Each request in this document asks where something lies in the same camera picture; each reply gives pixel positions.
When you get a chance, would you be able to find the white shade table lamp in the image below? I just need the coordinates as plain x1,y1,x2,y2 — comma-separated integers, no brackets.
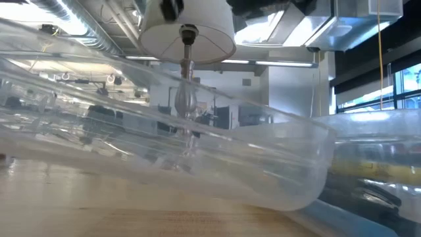
137,0,237,172

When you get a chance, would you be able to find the black ceiling fixture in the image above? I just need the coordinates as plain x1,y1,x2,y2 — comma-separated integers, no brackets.
39,23,61,36

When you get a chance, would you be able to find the clear plastic box lid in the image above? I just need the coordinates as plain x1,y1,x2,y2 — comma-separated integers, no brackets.
0,18,337,211

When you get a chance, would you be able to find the yellow hanging cable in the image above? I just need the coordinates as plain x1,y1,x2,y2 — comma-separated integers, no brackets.
376,0,384,111

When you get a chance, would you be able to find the blue pen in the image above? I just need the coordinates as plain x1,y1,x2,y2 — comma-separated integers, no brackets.
289,199,401,237

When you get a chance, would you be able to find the ribbed silver air duct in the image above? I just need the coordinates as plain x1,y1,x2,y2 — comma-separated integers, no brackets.
29,0,145,57

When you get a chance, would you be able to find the clear plastic supply box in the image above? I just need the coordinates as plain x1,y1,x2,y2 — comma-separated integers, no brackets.
310,110,421,237

